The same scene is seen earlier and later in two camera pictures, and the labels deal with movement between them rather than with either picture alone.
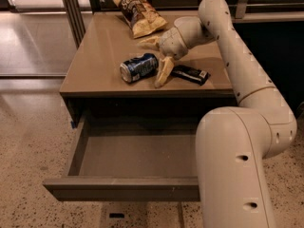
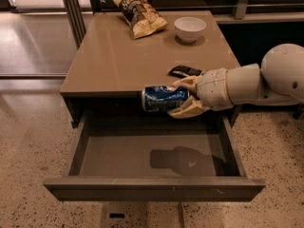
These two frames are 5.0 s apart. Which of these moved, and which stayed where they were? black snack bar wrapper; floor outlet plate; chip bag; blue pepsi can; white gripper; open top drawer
Moved: white gripper; blue pepsi can
Stayed: chip bag; open top drawer; black snack bar wrapper; floor outlet plate
